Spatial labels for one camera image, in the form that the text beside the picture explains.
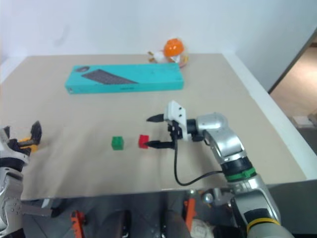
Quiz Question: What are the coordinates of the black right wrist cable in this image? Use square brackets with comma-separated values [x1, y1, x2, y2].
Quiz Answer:
[173, 137, 225, 186]

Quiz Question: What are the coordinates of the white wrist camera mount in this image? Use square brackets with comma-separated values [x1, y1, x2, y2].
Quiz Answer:
[165, 100, 193, 142]
[0, 127, 31, 168]

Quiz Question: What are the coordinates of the cardboard box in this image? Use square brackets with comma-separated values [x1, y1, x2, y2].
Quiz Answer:
[291, 115, 313, 129]

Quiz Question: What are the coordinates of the yellow cube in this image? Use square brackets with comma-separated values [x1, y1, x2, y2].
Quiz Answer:
[18, 137, 39, 153]

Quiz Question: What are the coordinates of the orange helmet toy in bag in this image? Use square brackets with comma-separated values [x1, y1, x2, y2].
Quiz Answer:
[148, 38, 190, 69]

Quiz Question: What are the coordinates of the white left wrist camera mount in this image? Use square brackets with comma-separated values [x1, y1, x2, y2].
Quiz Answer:
[0, 127, 31, 168]

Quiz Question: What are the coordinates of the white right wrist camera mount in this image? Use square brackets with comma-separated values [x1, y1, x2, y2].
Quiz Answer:
[165, 100, 193, 142]

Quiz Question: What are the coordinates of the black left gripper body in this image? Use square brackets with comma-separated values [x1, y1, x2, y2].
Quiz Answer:
[7, 138, 28, 156]

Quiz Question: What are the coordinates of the red cube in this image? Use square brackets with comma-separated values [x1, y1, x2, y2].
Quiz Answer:
[138, 134, 150, 149]

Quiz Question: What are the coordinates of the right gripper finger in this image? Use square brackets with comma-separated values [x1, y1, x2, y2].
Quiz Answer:
[146, 140, 176, 150]
[146, 113, 166, 123]

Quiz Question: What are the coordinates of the orange clamp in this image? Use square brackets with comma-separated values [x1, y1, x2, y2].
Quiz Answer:
[183, 190, 197, 232]
[70, 210, 87, 238]

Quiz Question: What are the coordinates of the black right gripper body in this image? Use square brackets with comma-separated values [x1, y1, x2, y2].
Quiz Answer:
[167, 119, 183, 142]

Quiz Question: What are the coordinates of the green cube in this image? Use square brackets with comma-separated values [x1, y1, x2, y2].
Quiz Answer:
[111, 136, 124, 151]

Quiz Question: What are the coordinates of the teal keyboard box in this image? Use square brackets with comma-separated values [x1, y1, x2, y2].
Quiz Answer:
[64, 62, 185, 95]

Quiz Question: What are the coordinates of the silver metal knob bracket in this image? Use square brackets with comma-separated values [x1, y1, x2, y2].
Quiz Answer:
[202, 187, 235, 207]

